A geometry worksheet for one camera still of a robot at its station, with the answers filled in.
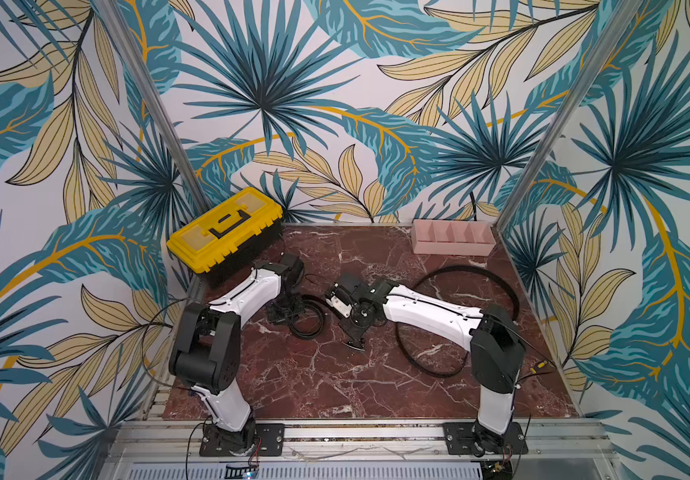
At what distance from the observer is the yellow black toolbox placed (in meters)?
0.91

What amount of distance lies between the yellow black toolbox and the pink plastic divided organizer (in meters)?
0.55

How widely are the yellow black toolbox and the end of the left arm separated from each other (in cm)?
22

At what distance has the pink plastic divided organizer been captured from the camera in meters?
1.11

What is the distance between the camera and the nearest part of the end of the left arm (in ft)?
2.52

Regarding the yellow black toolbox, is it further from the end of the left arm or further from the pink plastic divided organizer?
the pink plastic divided organizer

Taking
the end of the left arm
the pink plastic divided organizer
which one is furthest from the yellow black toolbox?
the pink plastic divided organizer

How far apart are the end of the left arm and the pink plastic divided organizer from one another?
1.65 ft
